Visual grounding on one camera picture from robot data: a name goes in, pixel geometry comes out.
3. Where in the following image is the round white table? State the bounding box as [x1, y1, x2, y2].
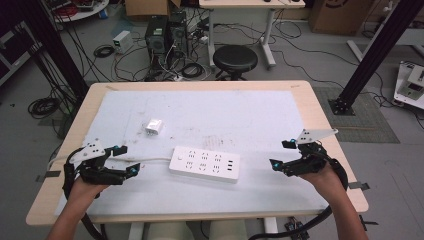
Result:
[42, 0, 111, 24]

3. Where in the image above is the black metal stand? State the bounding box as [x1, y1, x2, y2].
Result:
[5, 0, 90, 102]
[327, 0, 424, 117]

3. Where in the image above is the white power strip cable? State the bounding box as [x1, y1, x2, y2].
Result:
[49, 155, 174, 169]

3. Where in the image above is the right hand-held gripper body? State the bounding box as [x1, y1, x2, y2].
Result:
[283, 128, 339, 178]

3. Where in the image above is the black round stool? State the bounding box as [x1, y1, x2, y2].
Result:
[212, 44, 259, 82]

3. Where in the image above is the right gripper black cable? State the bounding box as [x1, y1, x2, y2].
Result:
[247, 151, 350, 240]

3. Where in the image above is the white desk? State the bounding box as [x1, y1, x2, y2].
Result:
[198, 0, 307, 70]

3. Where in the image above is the black computer tower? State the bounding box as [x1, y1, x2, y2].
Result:
[167, 10, 190, 62]
[144, 14, 170, 72]

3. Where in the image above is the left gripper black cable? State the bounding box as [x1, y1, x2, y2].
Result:
[62, 148, 108, 240]

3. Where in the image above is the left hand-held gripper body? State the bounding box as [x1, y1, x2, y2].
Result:
[69, 138, 127, 186]

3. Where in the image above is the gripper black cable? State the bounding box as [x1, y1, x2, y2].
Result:
[62, 148, 108, 240]
[247, 151, 350, 240]

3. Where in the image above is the person's left hand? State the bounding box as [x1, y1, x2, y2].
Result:
[67, 177, 110, 201]

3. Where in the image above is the wooden table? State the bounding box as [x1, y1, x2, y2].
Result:
[25, 79, 370, 228]

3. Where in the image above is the white table mat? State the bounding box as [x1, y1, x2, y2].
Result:
[54, 89, 330, 218]

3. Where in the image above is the coiled black cable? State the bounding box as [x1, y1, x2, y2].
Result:
[180, 62, 206, 80]
[92, 44, 116, 59]
[27, 96, 62, 120]

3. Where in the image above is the small cardboard box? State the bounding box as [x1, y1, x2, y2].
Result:
[124, 0, 182, 18]

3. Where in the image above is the grey floor mat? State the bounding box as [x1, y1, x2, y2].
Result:
[312, 86, 401, 145]

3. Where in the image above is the person's right hand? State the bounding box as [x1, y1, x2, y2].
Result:
[297, 164, 347, 202]

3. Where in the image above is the white power supply box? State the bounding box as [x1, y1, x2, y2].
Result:
[112, 30, 135, 55]

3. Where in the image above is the white charger adapter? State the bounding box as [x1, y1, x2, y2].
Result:
[145, 118, 165, 137]

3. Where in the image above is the large cardboard box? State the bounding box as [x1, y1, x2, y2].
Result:
[307, 0, 375, 37]

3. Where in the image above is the grey tape strip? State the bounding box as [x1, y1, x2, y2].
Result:
[347, 181, 371, 191]
[35, 170, 62, 183]

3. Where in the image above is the white equipment board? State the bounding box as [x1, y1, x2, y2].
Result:
[393, 60, 424, 111]

